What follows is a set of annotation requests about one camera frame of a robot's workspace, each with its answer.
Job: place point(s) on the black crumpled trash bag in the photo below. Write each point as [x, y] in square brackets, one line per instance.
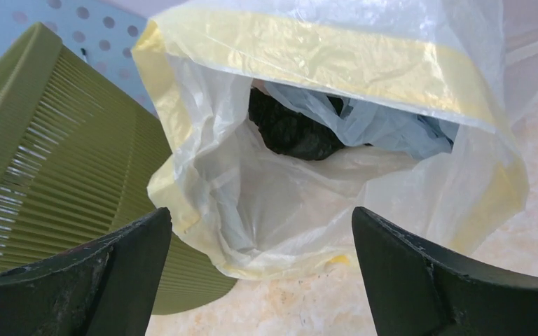
[290, 133]

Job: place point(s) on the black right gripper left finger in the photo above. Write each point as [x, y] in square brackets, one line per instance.
[106, 286]

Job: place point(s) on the green plastic trash bin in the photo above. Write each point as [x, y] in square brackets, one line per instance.
[76, 152]

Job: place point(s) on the clear yellow-banded plastic bag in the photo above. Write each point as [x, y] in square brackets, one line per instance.
[262, 215]

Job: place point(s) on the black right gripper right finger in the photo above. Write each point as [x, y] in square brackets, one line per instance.
[417, 287]

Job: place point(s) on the light blue trash bag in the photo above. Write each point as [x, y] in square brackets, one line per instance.
[363, 122]

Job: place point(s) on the blue perforated music stand desk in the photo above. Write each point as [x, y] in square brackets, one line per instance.
[99, 33]

